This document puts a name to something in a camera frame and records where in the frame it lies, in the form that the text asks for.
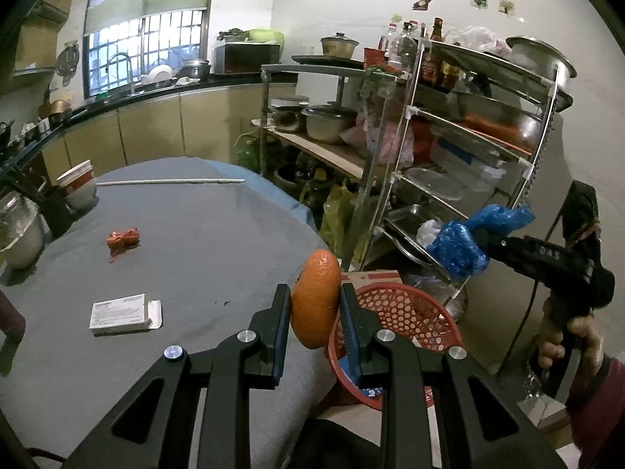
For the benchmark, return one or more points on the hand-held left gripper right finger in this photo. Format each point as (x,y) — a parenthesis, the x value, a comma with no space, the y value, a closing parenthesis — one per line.
(349,337)

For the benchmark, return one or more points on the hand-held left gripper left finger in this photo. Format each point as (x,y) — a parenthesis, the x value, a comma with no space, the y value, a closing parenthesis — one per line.
(281,337)

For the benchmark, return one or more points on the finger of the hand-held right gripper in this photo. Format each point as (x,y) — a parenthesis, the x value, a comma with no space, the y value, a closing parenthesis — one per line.
(493,244)

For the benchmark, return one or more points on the blue plastic bag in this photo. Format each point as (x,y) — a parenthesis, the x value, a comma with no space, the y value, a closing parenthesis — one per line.
(456,249)

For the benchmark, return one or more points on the orange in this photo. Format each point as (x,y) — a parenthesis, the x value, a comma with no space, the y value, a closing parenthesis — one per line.
(316,298)

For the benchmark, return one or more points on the red plastic basket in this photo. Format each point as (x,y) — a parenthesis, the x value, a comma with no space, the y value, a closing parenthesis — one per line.
(410,312)

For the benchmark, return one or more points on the small white and blue box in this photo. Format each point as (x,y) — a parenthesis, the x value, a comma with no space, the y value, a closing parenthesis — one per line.
(122,312)

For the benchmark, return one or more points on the small red wrapper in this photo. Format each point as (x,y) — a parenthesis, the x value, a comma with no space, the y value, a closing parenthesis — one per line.
(122,242)

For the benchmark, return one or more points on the person's right forearm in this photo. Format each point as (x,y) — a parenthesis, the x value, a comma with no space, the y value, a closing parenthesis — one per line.
(603,415)

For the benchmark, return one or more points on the person's right hand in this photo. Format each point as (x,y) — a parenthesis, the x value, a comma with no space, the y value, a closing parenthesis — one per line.
(593,339)

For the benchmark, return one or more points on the printed cardboard box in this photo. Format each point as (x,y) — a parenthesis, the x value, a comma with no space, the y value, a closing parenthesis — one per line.
(376,278)

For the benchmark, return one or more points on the crumpled white plastic bag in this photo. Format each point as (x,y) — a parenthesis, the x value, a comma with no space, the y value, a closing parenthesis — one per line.
(429,230)

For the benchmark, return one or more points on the clear plastic container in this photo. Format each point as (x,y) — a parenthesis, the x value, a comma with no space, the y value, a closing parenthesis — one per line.
(434,183)

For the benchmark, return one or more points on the steel tray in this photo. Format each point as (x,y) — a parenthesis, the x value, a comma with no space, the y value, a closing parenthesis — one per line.
(407,217)

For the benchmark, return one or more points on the person's leg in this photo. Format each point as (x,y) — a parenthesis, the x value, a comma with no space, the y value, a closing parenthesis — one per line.
(337,444)

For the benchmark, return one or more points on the round grey table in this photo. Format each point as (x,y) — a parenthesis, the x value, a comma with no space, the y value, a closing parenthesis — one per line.
(195,254)

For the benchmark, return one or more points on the yellow plastic bag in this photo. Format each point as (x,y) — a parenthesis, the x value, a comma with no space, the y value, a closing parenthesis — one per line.
(337,215)

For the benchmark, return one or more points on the large steel basin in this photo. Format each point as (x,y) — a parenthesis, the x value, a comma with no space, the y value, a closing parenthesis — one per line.
(493,117)

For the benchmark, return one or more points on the blue table cover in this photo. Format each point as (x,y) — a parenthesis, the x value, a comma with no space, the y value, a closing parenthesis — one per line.
(288,202)

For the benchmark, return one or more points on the pink plastic bag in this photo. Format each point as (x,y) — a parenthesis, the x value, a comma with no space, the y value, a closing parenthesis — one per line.
(385,141)

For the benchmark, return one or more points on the green plastic bottle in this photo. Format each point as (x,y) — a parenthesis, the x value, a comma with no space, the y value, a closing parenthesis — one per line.
(246,152)

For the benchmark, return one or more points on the white rod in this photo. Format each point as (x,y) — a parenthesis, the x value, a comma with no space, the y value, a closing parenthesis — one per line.
(171,181)

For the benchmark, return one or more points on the red cap sauce bottle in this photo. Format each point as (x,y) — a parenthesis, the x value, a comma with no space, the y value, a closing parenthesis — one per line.
(434,53)

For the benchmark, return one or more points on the large steel pot with lid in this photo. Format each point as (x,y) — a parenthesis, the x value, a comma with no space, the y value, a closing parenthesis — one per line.
(327,126)

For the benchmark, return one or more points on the clear plastic bottle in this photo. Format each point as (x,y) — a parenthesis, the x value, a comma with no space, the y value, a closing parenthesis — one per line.
(405,45)

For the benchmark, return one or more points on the dark small pot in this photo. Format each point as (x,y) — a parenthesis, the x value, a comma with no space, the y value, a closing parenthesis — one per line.
(288,118)

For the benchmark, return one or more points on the kitchen counter with beige cabinets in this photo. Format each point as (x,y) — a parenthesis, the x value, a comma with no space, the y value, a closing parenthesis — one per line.
(146,127)

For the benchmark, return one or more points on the golden pot with lid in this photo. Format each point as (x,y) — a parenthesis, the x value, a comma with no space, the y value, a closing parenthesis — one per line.
(339,45)

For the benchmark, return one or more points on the stack of red white bowls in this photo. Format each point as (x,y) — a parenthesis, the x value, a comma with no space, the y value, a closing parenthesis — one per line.
(78,185)

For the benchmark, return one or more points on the dark chopstick holder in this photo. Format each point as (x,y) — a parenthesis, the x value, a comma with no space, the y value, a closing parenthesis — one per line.
(54,212)

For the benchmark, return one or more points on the steel bowl with plastic cover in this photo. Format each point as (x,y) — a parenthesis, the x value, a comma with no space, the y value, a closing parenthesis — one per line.
(22,242)

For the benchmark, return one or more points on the microwave oven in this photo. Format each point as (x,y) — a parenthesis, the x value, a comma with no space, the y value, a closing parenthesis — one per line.
(246,58)

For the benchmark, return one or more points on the white plates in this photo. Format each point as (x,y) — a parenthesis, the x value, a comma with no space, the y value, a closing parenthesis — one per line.
(160,73)

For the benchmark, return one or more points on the light green vegetable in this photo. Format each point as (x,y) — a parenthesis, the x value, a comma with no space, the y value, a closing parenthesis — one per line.
(266,36)

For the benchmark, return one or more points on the dark chopsticks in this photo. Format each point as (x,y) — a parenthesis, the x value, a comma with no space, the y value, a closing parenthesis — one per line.
(22,178)

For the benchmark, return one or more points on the dark leafy greens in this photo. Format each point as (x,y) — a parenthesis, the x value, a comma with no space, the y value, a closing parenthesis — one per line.
(233,35)

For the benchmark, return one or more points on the kitchen faucet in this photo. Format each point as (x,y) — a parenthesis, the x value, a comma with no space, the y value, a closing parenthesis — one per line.
(128,66)

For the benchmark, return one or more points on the brass pot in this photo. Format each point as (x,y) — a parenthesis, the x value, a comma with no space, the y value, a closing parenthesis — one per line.
(58,110)

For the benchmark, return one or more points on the barred window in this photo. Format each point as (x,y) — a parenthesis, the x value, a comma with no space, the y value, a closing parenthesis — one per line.
(161,34)

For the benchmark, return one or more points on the hanging metal strainer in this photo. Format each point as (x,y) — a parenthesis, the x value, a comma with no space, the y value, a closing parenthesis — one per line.
(66,58)

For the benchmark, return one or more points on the steel frame wooden shelf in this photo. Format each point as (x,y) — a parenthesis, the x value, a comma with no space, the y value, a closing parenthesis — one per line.
(317,149)

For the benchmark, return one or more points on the pale square wall sticker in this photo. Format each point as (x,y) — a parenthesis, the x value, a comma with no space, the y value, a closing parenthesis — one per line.
(507,6)

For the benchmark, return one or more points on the wine bottle wall sticker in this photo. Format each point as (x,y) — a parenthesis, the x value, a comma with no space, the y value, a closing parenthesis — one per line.
(425,4)

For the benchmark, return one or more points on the small beige wall cabinet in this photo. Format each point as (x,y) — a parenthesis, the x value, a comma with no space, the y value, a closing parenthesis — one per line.
(36,44)

